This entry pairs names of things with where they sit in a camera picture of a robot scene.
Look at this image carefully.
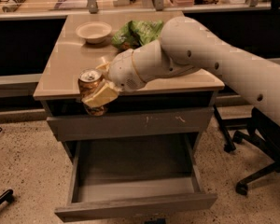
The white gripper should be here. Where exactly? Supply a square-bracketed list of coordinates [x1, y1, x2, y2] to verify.
[82, 49, 146, 108]

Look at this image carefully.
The black chair leg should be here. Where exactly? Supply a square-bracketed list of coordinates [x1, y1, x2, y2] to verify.
[0, 189, 14, 205]

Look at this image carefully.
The white paper bowl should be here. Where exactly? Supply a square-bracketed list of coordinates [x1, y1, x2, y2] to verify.
[76, 21, 112, 44]

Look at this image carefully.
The grey drawer cabinet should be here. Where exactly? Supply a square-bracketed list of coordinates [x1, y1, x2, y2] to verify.
[33, 10, 226, 161]

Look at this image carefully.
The closed grey top drawer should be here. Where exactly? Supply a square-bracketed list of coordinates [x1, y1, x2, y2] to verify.
[47, 107, 213, 142]

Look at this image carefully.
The orange soda can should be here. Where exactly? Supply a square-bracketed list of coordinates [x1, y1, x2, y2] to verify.
[77, 69, 107, 116]

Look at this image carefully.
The open grey middle drawer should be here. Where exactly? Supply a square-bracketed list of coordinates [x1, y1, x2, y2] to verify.
[55, 134, 217, 222]

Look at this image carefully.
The black office chair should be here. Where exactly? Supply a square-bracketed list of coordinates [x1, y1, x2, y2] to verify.
[214, 106, 280, 196]

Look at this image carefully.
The green chip bag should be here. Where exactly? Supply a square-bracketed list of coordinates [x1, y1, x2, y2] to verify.
[111, 21, 164, 50]

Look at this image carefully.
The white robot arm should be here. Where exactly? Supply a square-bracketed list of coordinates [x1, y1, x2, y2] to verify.
[82, 17, 280, 126]

